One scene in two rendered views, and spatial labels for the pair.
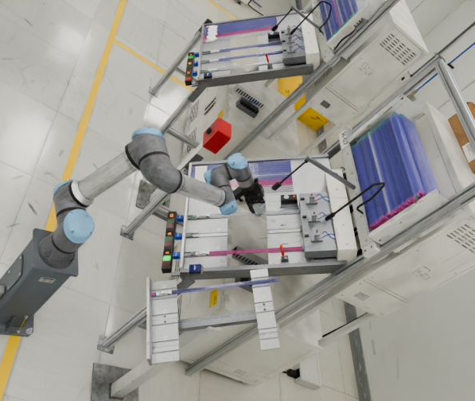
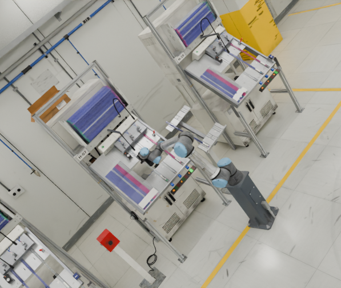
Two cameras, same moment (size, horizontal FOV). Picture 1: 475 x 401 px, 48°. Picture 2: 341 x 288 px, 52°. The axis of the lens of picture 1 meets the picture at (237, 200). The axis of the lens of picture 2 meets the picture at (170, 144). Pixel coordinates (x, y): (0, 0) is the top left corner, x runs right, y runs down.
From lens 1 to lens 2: 2.97 m
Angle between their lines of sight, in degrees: 65
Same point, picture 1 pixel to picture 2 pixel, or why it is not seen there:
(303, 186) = (114, 160)
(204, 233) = (169, 168)
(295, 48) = (19, 244)
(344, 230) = (127, 122)
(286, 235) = (143, 144)
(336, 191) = (111, 139)
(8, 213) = (241, 269)
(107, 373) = not seen: hidden behind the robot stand
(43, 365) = not seen: hidden behind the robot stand
